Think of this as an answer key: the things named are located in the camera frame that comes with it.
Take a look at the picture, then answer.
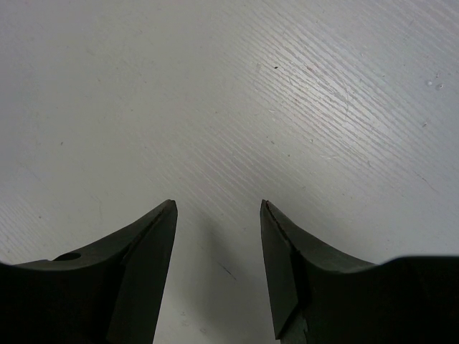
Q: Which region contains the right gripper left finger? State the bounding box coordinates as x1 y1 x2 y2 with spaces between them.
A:
1 200 177 343

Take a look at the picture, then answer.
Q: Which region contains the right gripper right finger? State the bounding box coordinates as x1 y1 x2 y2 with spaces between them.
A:
260 201 458 343

